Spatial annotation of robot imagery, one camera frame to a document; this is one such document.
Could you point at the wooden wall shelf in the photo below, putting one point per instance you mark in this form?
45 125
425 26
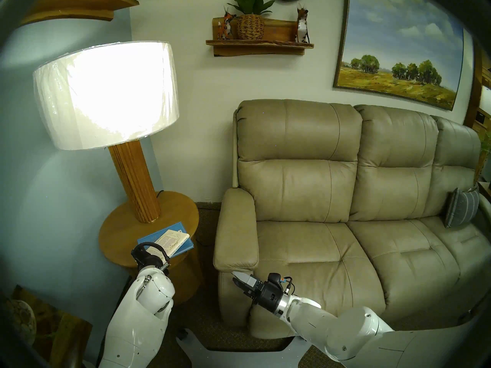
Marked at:
261 48

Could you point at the round wooden side table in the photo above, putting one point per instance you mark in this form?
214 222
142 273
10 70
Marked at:
119 229

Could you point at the green leafy houseplant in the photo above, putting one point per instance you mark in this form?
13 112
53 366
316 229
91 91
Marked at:
485 148

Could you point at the orange fox figurine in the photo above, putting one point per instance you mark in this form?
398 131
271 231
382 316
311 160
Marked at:
226 26

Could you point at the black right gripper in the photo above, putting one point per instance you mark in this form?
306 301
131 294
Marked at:
268 296

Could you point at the fox figurine right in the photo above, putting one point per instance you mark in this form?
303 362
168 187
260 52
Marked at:
302 26

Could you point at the blue hardcover book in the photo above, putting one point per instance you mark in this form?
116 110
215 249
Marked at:
151 237

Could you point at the wooden corner shelf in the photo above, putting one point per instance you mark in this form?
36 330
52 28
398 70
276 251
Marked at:
76 7

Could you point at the round decorative globe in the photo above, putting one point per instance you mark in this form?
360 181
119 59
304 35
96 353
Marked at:
23 321

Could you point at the cream paperback book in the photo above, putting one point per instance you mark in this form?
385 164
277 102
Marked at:
170 240

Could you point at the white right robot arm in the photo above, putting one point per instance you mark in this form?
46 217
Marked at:
353 332

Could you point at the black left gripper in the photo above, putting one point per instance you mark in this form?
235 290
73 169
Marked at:
149 260

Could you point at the table lamp with wooden post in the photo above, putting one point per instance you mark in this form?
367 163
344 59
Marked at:
103 95

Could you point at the grey striped pillow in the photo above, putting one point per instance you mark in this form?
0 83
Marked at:
462 208

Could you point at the beige leather sofa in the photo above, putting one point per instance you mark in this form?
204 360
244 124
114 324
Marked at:
318 187

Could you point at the wooden crate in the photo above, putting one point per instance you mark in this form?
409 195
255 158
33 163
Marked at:
61 332

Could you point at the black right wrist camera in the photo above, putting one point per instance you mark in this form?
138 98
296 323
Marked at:
275 281

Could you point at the potted plant in wicker basket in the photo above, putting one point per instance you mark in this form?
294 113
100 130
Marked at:
250 26

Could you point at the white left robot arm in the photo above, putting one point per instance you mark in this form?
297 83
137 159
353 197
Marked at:
138 321

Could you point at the wooden cabinet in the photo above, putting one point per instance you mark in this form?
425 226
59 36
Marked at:
473 99

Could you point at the framed landscape painting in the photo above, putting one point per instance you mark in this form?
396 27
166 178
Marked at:
399 33

